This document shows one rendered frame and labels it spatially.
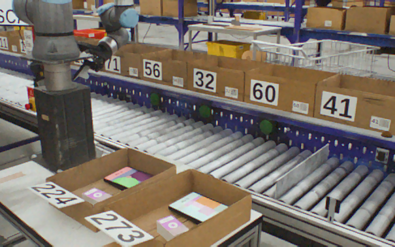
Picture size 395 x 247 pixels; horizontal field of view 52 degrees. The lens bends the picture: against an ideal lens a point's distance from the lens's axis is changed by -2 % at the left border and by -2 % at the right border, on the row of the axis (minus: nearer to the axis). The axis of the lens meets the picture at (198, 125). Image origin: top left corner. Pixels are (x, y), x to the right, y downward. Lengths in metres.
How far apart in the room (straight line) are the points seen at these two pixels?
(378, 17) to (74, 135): 5.13
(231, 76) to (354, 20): 4.37
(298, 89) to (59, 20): 1.10
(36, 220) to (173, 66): 1.32
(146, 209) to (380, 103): 1.06
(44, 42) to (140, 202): 0.74
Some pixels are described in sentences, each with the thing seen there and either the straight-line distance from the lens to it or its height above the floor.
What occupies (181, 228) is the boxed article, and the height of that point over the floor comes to 0.80.
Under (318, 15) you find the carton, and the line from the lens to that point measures 6.64.
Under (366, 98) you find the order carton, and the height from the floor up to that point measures 1.02.
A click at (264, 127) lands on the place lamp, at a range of 2.07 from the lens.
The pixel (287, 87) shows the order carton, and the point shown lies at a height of 1.01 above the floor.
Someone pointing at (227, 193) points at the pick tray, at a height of 0.81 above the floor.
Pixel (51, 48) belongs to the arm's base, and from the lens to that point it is 1.72.
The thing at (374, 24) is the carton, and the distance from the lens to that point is 6.33.
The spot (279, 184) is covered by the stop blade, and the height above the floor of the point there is 0.79.
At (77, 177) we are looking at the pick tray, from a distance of 1.62.
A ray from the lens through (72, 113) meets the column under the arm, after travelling 1.78.
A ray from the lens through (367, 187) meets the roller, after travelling 1.74.
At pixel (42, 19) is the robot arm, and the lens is 1.72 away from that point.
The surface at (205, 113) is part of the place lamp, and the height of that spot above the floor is 0.81.
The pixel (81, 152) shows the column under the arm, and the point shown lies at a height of 0.80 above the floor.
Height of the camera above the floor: 1.51
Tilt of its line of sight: 20 degrees down
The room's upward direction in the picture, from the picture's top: straight up
